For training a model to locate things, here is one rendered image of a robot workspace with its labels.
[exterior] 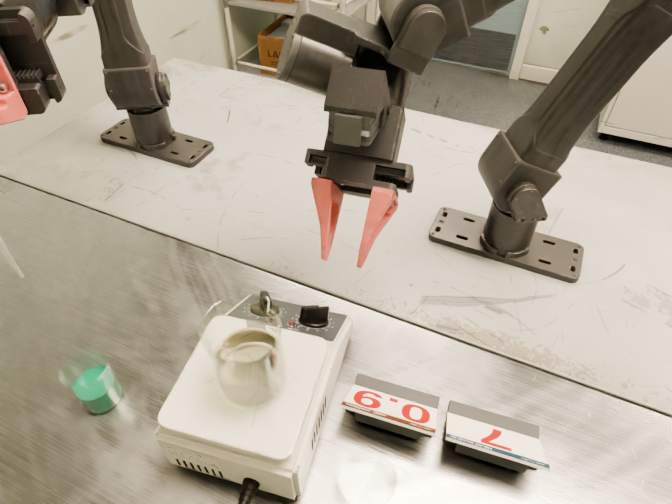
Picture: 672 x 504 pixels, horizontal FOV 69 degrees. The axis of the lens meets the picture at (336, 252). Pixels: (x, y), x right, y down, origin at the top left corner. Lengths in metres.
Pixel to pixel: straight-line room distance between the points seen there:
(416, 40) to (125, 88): 0.50
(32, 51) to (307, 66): 0.21
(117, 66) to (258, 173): 0.25
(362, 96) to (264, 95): 0.65
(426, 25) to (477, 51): 2.90
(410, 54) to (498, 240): 0.30
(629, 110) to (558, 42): 0.71
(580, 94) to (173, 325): 0.51
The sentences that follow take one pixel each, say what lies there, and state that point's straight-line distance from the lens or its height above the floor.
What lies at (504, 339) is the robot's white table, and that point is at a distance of 0.61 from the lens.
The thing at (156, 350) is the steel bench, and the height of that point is 0.90.
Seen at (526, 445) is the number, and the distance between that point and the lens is 0.52.
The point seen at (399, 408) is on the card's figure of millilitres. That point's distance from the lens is 0.51.
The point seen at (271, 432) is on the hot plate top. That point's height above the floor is 0.99.
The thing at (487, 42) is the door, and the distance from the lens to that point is 3.32.
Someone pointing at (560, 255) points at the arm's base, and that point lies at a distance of 0.71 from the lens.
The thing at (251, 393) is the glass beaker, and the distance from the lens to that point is 0.41.
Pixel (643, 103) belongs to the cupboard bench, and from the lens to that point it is 2.78.
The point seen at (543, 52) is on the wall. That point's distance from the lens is 3.31.
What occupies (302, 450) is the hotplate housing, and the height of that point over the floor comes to 0.97.
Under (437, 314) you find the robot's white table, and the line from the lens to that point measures 0.61.
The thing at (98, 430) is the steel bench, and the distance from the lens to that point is 0.57.
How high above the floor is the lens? 1.37
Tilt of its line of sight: 45 degrees down
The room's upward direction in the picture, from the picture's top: straight up
